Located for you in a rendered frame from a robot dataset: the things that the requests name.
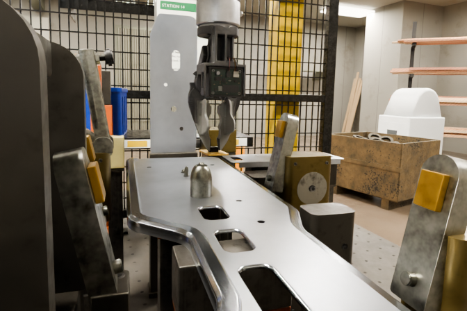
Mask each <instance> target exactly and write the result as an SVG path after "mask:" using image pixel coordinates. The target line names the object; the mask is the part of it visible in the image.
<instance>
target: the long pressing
mask: <svg viewBox="0 0 467 311"><path fill-rule="evenodd" d="M200 162H203V163H204V164H206V165H208V166H209V168H210V170H211V175H212V196H211V197H209V198H205V199H196V198H193V197H190V174H191V171H192V168H193V167H194V166H195V165H196V164H199V163H200ZM148 167H151V168H148ZM185 167H188V177H185V176H184V173H182V169H185ZM238 201H241V202H238ZM205 209H220V210H221V211H223V213H224V214H225V215H226V216H227V218H228V219H219V220H207V219H205V218H203V216H202V214H201V212H200V210H205ZM126 213H127V226H128V227H129V228H130V229H131V230H133V231H135V232H138V233H142V234H146V235H150V236H153V237H158V238H161V239H166V240H169V241H172V242H176V243H179V244H182V245H184V246H185V247H186V248H187V249H188V250H189V251H190V253H191V256H192V258H193V260H194V262H195V265H196V268H197V270H198V272H199V275H200V277H201V280H202V282H203V284H204V287H205V289H206V292H207V294H208V297H209V299H210V301H211V304H212V306H213V309H214V311H262V309H261V307H260V306H259V304H258V303H257V301H256V299H255V298H254V297H253V295H252V293H251V292H250V290H249V289H248V287H247V286H246V284H245V282H244V280H243V279H242V278H241V276H240V272H242V271H246V270H251V269H268V270H270V271H271V272H272V273H273V274H274V275H275V276H276V277H277V278H278V280H279V281H280V282H281V284H282V285H283V286H284V287H285V288H286V289H287V290H288V292H289V293H290V294H291V296H292V297H293V298H294V299H295V300H296V301H297V303H298V304H299V305H300V306H301V308H302V309H303V310H304V311H411V310H410V309H409V308H407V307H406V306H405V305H403V304H402V303H401V302H399V301H398V300H397V299H395V298H394V297H393V296H391V295H390V294H389V293H388V292H386V291H385V290H383V289H382V288H381V287H380V286H379V285H377V284H376V283H374V282H373V281H371V279H369V278H368V277H366V276H365V275H364V274H362V273H361V272H360V271H359V270H357V269H356V268H354V267H353V266H352V265H351V264H350V263H348V262H347V261H345V260H344V259H342V257H340V256H339V255H337V254H336V253H334V252H333V251H332V250H331V249H330V248H328V247H327V246H325V245H324V244H323V243H322V242H320V241H319V240H318V239H316V238H315V237H314V236H312V235H311V234H310V233H308V232H307V231H306V230H305V229H304V228H303V226H302V221H301V218H300V213H299V212H298V210H297V209H296V208H294V207H293V206H292V205H291V204H289V203H287V202H286V201H284V200H283V199H281V198H280V197H278V196H277V195H276V194H274V193H272V192H271V191H270V190H268V189H267V188H265V187H264V186H262V185H261V184H259V183H257V182H256V181H255V180H253V179H252V178H250V177H249V176H248V175H246V174H244V173H243V172H242V171H240V170H239V169H237V168H235V167H234V166H233V165H231V164H229V163H228V162H227V161H225V160H223V159H222V158H216V157H189V158H143V159H137V158H129V159H127V160H126ZM258 221H264V222H265V223H258ZM220 233H240V234H241V235H242V236H243V237H244V238H245V239H246V241H247V242H248V243H249V245H250V246H251V247H252V248H253V250H252V251H245V252H239V253H230V252H227V251H225V250H224V249H223V248H222V246H221V244H220V243H219V241H218V239H217V238H216V235H217V234H220Z"/></svg>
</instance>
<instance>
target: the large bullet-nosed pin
mask: <svg viewBox="0 0 467 311"><path fill-rule="evenodd" d="M211 196H212V175H211V170H210V168H209V166H208V165H206V164H204V163H203V162H200V163H199V164H196V165H195V166H194V167H193V168H192V171H191V174H190V197H193V198H196V199H205V198H209V197H211Z"/></svg>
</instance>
